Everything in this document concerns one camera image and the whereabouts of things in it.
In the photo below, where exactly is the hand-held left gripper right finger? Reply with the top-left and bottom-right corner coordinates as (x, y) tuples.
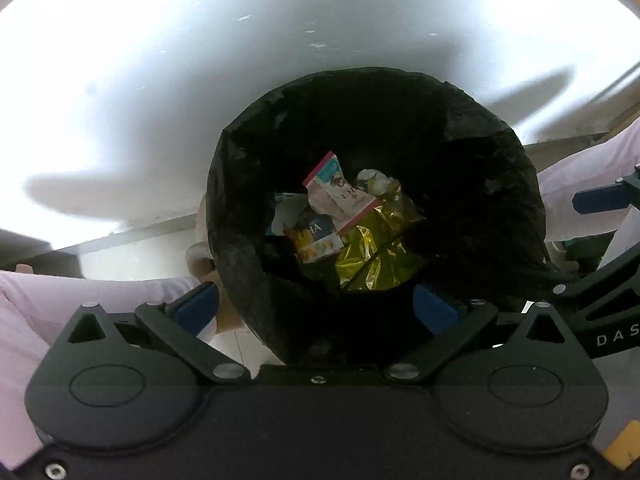
(382, 282), (576, 386)

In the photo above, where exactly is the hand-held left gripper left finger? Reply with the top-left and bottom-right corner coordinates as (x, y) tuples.
(65, 282), (251, 386)

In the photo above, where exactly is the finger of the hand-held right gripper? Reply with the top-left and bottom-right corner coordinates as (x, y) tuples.
(571, 179), (628, 217)

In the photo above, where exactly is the yellow foil wrapper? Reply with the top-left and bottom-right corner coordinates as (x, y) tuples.
(334, 195), (426, 291)

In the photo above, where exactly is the black lined trash bin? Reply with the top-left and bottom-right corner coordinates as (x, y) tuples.
(206, 66), (556, 367)

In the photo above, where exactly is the white tissue packet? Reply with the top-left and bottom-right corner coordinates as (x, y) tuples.
(265, 191), (308, 237)

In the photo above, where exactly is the blue snack packet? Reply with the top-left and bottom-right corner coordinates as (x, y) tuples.
(292, 215), (347, 264)

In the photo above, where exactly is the white tissue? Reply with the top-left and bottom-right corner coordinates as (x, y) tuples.
(356, 168), (401, 198)

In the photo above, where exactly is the pink snack packet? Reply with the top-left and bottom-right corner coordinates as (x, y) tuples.
(302, 151), (382, 235)

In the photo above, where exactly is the person's right leg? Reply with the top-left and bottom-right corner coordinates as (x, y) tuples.
(537, 120), (640, 243)

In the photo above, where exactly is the person's leg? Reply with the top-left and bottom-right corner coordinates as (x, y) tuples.
(537, 120), (640, 243)
(0, 270), (201, 471)

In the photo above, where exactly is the white green slipper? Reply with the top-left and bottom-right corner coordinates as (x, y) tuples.
(550, 239), (583, 273)

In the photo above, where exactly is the person's left leg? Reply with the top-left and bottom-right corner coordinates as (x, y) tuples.
(0, 270), (201, 471)

